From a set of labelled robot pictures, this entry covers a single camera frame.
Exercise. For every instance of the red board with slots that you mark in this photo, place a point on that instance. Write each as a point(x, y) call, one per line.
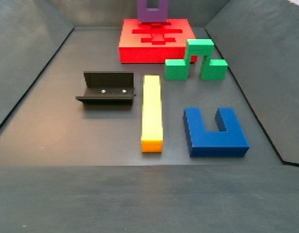
point(150, 43)

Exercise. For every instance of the green arch block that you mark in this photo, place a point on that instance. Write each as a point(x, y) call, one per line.
point(212, 68)

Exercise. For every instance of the blue U block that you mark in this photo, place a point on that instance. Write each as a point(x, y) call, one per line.
point(226, 142)

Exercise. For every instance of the yellow long bar block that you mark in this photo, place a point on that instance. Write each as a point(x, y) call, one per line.
point(152, 117)

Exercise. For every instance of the black angle fixture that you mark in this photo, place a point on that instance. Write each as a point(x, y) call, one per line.
point(108, 88)

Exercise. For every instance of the purple U block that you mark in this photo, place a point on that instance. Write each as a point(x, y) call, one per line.
point(158, 14)

